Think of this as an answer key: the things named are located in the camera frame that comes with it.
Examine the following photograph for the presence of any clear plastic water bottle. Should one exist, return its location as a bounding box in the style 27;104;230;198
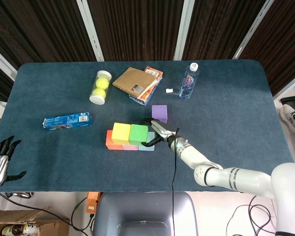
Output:
178;62;200;99

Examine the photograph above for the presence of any white sneaker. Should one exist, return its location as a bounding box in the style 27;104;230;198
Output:
279;104;295;135

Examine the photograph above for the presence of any clear tennis ball tube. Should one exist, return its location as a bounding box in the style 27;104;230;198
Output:
88;70;113;106

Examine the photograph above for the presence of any black right hand cable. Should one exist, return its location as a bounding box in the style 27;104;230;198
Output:
171;127;180;236

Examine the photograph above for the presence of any thin black floor cable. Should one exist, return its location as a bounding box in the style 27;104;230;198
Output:
70;196;97;231

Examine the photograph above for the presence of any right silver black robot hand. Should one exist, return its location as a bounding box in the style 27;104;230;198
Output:
137;118;180;148

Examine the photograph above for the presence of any chrome metal bar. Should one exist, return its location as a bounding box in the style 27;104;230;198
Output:
4;192;34;200

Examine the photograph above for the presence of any yellow tennis ball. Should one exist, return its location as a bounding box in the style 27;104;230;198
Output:
95;77;110;89
92;88;107;99

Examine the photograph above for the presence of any purple foam cube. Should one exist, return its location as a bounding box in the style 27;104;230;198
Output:
151;104;169;124

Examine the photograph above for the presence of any white frame post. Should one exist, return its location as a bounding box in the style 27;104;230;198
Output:
76;0;105;62
232;0;269;60
0;42;18;82
174;0;196;61

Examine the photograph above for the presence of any blue orange card box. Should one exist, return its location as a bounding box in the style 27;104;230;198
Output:
128;65;164;107

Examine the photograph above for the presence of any orange power strip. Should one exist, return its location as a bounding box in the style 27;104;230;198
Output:
86;191;102;214

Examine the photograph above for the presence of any brown spiral notebook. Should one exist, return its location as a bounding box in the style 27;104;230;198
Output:
112;66;158;99

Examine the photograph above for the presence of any teal table cloth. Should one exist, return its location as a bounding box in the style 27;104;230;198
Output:
0;59;295;193

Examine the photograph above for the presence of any bottle in cardboard box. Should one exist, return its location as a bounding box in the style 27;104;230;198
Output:
0;224;38;236

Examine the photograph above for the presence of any yellow foam cube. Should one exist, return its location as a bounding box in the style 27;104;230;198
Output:
111;122;132;145

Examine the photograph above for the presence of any black left hand cable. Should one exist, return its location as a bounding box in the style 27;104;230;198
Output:
0;189;97;235

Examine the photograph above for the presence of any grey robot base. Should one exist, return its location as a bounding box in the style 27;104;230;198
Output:
92;191;199;236

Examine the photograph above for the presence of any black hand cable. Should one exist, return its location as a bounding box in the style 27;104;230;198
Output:
0;189;97;235
171;127;180;236

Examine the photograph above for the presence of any blue Oreo cookie box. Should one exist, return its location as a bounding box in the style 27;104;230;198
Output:
42;112;93;132

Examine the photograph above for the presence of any brown cardboard box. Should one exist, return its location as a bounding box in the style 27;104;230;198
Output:
0;206;70;236

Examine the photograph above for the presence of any light blue foam cube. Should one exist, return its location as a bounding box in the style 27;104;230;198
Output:
138;131;156;152

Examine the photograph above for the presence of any green foam cube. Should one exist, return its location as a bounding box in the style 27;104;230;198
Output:
128;123;149;147

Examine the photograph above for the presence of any orange foam cube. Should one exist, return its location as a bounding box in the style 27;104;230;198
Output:
105;130;125;151

